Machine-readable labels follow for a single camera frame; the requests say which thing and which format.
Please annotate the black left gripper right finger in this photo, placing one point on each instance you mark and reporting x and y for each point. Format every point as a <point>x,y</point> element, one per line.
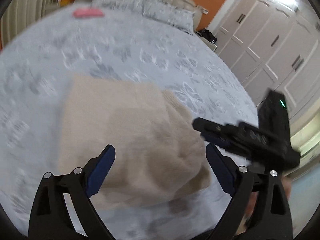
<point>259,207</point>

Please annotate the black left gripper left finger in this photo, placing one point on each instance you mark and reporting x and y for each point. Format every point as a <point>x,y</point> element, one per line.
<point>49,217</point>

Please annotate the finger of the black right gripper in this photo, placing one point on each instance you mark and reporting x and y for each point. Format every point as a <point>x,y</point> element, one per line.
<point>224,141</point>
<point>215,130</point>

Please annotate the beige sweater with black hearts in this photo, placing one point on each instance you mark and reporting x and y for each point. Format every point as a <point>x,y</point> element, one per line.
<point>159,156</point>

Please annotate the right hand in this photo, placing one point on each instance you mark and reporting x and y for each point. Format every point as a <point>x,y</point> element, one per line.
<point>287,185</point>

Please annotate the right bedside table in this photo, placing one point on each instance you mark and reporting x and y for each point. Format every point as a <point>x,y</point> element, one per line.
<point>211,45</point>

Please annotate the white wardrobe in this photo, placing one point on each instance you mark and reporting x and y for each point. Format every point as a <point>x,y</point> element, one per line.
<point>272,44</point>

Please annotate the black items on bedside table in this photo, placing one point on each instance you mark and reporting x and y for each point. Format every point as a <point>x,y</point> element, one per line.
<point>207,35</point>

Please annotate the right floral pillow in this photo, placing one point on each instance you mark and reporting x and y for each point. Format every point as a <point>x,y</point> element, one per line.
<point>164,12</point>

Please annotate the floral pillow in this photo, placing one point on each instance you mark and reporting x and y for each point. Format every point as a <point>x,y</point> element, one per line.
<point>123,5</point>
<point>164,12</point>

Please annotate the blue floral bed cover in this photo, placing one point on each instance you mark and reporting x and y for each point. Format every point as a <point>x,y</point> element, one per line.
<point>37,68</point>

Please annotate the left floral pillow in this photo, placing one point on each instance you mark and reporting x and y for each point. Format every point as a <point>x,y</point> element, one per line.
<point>123,5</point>

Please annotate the pink folded garment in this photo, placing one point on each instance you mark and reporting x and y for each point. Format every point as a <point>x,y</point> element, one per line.
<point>87,13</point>

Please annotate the cream curtain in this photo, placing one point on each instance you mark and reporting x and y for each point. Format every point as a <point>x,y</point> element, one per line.
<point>19,15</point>

